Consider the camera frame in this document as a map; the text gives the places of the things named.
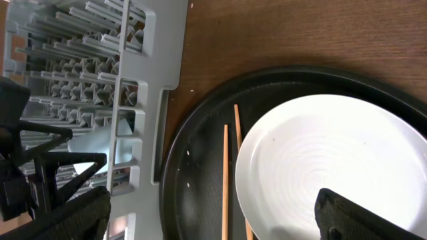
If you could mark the wooden chopstick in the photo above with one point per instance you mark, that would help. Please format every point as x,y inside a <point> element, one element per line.
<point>225,190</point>
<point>249,234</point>

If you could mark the blue plastic cup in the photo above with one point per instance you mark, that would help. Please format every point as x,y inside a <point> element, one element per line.
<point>98,141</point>

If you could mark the round black serving tray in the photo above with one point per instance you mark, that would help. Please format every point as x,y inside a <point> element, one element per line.
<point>190,199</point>

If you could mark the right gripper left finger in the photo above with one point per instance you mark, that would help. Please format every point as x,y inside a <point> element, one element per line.
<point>84,217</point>

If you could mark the grey plastic dishwasher rack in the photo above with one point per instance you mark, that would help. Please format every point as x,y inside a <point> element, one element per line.
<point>90,64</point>

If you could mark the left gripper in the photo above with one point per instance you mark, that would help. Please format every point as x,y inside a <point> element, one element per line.
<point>13,166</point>

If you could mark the grey round plate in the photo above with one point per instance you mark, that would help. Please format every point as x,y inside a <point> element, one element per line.
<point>357,149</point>

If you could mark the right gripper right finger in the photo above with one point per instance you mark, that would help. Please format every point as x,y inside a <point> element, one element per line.
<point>338,218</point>

